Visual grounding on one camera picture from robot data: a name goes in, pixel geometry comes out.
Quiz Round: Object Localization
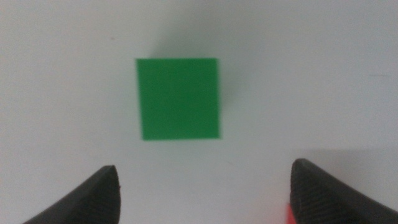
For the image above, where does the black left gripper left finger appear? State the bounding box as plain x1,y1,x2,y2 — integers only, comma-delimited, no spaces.
23,165,121,224

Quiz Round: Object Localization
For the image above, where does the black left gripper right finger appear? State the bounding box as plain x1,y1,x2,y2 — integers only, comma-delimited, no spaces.
289,158,398,224

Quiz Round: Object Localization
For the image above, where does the green cube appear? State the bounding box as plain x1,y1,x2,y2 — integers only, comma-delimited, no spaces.
136,57,222,141

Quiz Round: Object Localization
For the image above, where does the red cube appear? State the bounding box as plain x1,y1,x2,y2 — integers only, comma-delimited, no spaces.
285,203,296,224

